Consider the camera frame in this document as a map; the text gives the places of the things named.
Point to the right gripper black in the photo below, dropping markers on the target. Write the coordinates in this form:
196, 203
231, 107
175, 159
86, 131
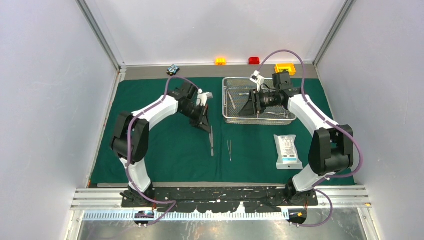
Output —
254, 105

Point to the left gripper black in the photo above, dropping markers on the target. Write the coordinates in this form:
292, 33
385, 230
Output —
197, 122

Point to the long steel forceps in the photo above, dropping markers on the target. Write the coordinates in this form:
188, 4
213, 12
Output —
211, 140

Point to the steel spatula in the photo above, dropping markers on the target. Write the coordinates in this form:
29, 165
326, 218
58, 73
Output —
231, 100

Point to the metal mesh tray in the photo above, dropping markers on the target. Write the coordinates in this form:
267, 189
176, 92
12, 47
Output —
239, 88

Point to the green surgical cloth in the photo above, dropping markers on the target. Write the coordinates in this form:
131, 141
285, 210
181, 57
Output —
178, 152

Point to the thin steel tweezers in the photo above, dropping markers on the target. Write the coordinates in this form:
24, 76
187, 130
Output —
229, 147

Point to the white paper packet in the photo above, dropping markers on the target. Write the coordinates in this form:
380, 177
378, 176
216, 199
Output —
288, 158

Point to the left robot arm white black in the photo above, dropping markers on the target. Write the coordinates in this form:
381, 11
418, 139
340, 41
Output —
130, 139

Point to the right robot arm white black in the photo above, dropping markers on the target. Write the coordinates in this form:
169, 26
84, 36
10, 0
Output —
332, 148

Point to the surgical forceps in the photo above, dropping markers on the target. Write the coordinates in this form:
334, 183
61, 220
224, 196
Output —
281, 114

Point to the red toy brick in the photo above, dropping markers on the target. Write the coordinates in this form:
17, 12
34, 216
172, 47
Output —
254, 60

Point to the yellow toy block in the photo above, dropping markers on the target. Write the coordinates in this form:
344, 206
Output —
288, 67

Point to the orange toy brick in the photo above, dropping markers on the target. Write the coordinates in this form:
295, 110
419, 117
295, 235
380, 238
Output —
220, 61

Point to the small blue black toy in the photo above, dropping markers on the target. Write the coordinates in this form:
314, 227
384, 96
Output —
172, 70

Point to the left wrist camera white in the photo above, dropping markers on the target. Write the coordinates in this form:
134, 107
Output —
203, 97

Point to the aluminium frame rail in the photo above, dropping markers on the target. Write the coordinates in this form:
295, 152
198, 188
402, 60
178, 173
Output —
353, 196

